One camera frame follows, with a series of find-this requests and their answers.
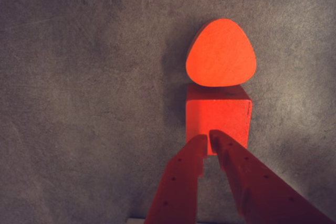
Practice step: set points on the orange rounded triangle block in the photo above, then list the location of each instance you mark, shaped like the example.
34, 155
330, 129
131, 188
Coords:
220, 53

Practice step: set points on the red cube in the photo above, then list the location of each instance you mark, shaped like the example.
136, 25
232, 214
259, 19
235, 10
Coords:
219, 115

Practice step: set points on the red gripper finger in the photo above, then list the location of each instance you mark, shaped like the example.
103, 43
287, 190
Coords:
262, 190
178, 182

